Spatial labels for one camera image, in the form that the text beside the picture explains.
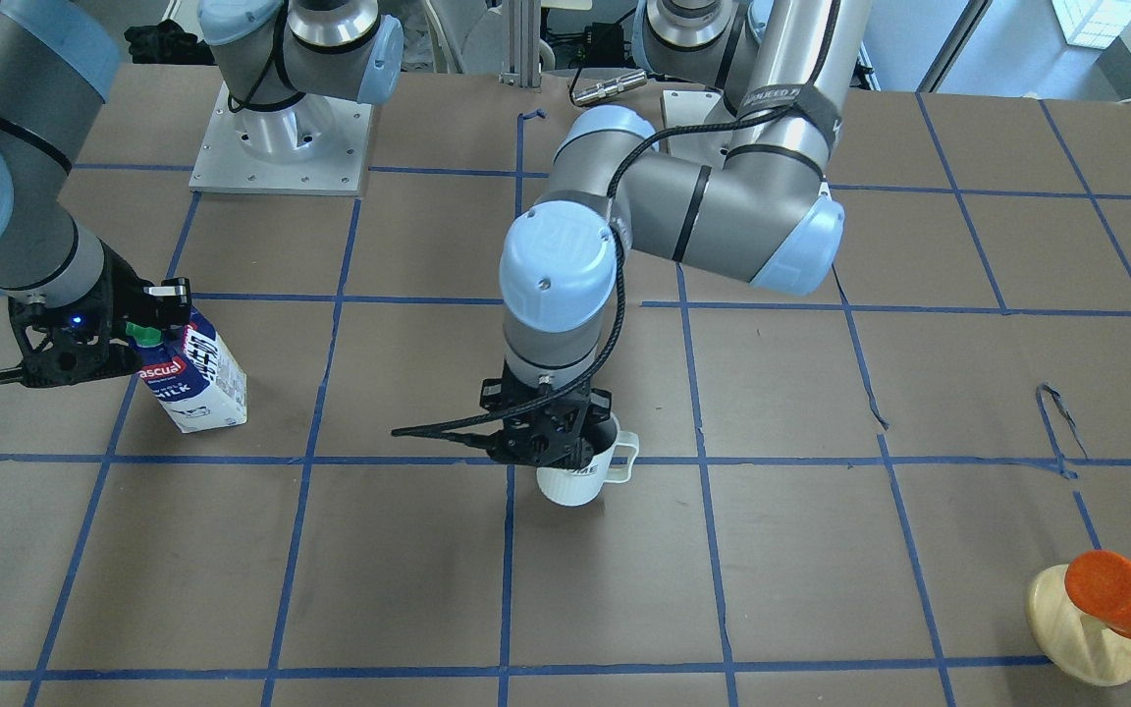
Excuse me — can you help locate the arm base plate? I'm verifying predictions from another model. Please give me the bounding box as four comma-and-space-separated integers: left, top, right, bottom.
188, 86, 375, 197
661, 88, 760, 167

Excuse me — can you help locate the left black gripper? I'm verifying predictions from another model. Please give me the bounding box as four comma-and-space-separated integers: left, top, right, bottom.
480, 382, 614, 469

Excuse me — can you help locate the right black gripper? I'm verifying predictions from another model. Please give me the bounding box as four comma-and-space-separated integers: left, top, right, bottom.
0, 245, 192, 389

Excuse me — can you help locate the aluminium frame post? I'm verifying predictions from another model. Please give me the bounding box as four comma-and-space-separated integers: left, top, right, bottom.
499, 0, 543, 92

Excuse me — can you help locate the orange mug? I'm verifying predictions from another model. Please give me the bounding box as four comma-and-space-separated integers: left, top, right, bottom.
1064, 550, 1131, 639

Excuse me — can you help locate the blue white milk carton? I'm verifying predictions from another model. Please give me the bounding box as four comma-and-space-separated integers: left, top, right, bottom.
127, 307, 248, 434

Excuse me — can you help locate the white grey-lined mug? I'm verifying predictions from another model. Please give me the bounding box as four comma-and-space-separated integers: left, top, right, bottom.
537, 415, 640, 507

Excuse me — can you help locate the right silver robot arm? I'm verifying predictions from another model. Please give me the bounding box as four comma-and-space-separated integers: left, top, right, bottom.
0, 1, 404, 389

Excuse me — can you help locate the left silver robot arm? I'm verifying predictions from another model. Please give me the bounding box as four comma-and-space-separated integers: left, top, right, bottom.
465, 1, 871, 468

